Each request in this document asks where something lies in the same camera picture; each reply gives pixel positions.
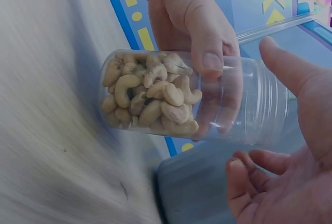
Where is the person's left hand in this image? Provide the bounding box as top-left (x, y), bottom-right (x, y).
top-left (114, 0), bottom-right (245, 142)

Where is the person's right hand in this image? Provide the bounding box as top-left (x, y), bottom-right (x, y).
top-left (225, 36), bottom-right (332, 224)

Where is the clear plastic jar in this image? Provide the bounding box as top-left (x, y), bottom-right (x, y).
top-left (98, 49), bottom-right (294, 147)

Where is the blue plastic tray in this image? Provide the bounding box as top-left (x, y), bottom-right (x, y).
top-left (155, 13), bottom-right (332, 224)

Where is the pile of cashew nuts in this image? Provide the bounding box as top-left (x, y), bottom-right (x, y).
top-left (100, 51), bottom-right (203, 135)

